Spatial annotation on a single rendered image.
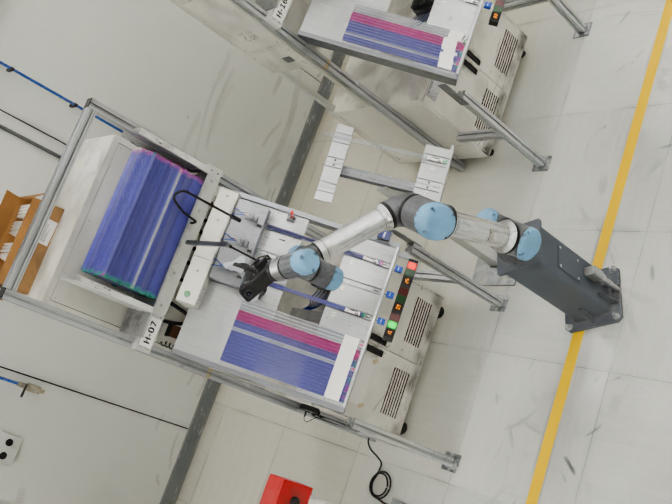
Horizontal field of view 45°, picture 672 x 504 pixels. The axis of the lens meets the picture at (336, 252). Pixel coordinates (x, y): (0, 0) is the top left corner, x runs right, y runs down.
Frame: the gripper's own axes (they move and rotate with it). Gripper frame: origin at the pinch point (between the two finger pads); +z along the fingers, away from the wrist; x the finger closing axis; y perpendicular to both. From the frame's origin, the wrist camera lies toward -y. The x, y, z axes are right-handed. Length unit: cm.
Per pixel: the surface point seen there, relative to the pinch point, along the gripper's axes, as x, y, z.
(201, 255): 0, 33, 56
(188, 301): -10, 17, 59
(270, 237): -12, 56, 43
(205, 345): -28, 12, 61
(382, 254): -40, 72, 12
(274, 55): 41, 137, 65
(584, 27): -33, 239, -23
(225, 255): -6, 38, 51
